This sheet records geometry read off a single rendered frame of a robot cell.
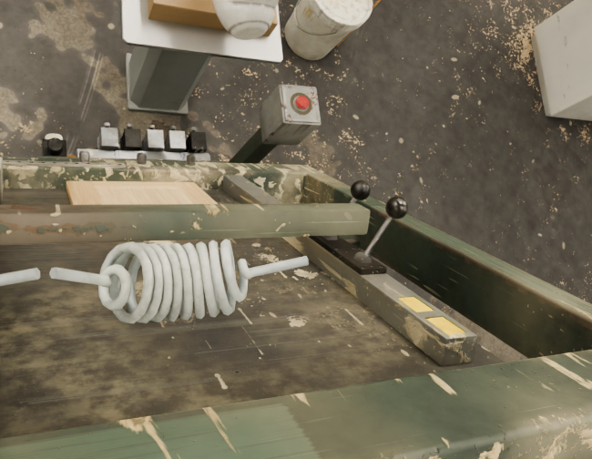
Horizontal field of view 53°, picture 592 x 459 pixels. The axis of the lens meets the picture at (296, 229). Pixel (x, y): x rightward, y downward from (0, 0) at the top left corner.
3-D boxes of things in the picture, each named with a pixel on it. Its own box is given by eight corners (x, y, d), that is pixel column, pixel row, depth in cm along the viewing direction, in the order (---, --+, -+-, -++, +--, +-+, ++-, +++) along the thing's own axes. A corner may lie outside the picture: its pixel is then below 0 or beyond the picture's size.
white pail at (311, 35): (334, 15, 301) (383, -45, 259) (341, 69, 294) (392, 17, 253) (276, 5, 288) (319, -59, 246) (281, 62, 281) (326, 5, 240)
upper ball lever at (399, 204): (361, 266, 101) (403, 200, 101) (372, 274, 98) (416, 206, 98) (345, 257, 100) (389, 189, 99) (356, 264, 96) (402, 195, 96)
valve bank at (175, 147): (202, 145, 193) (224, 116, 172) (206, 187, 190) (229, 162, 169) (34, 138, 172) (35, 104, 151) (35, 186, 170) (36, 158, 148)
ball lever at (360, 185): (329, 244, 112) (368, 184, 111) (338, 250, 109) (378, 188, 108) (314, 235, 110) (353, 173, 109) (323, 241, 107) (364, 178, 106)
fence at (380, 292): (239, 189, 161) (240, 175, 160) (472, 362, 79) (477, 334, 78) (222, 189, 159) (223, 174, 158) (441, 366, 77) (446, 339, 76)
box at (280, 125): (292, 110, 189) (317, 86, 173) (297, 146, 186) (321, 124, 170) (257, 108, 184) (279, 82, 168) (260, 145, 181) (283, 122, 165)
